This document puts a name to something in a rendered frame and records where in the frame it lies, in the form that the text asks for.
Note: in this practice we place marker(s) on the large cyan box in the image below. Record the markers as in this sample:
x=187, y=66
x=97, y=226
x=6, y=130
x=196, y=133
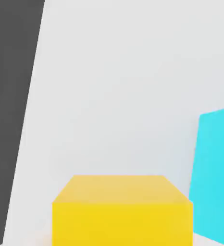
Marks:
x=214, y=173

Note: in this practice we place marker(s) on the small yellow cube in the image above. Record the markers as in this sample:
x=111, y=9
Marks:
x=121, y=221

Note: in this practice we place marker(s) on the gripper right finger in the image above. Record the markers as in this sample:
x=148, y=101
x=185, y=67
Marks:
x=200, y=241

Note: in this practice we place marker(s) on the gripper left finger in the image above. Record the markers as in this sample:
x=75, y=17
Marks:
x=37, y=242

